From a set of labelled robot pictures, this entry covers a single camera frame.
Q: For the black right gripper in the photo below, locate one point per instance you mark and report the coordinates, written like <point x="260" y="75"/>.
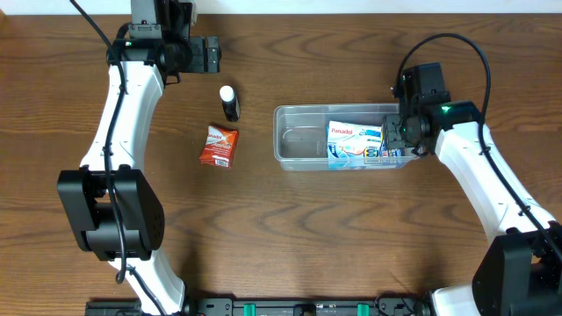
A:
<point x="391" y="132"/>

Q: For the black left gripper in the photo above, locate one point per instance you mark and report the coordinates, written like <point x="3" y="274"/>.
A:
<point x="212" y="53"/>

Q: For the blue Cool Fever box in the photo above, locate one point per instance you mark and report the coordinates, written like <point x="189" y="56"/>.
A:
<point x="384" y="158"/>

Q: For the white blue Panadol box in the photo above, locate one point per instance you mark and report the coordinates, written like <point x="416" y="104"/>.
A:
<point x="346" y="140"/>

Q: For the red Panadol box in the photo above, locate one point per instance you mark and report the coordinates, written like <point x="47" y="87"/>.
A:
<point x="219" y="147"/>

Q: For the clear plastic container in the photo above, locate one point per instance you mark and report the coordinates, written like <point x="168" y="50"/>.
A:
<point x="300" y="133"/>

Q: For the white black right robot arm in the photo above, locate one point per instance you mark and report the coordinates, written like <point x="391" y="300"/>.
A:
<point x="520" y="273"/>

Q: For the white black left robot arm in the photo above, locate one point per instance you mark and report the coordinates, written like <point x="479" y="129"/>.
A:
<point x="111" y="208"/>

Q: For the black bottle white cap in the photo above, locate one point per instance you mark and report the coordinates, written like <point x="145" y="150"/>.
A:
<point x="230" y="103"/>

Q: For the black mounting rail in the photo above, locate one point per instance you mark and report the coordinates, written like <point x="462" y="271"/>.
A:
<point x="382" y="306"/>

